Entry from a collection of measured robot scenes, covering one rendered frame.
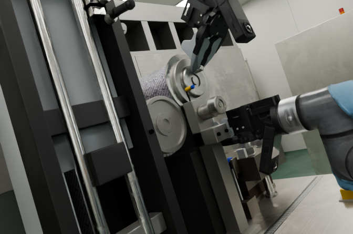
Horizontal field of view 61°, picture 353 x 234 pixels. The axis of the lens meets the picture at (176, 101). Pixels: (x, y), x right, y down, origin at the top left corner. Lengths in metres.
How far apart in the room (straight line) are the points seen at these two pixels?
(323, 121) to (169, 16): 0.87
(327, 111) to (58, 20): 0.47
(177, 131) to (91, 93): 0.28
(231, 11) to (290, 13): 4.82
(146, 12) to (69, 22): 0.80
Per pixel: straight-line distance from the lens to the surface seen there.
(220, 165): 0.66
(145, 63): 1.10
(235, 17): 0.61
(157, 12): 1.27
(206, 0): 0.67
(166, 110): 0.64
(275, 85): 5.55
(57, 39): 0.43
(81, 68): 0.42
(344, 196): 0.77
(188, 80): 0.69
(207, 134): 0.63
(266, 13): 5.59
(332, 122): 0.61
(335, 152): 0.62
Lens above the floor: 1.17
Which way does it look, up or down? 4 degrees up
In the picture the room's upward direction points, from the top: 18 degrees counter-clockwise
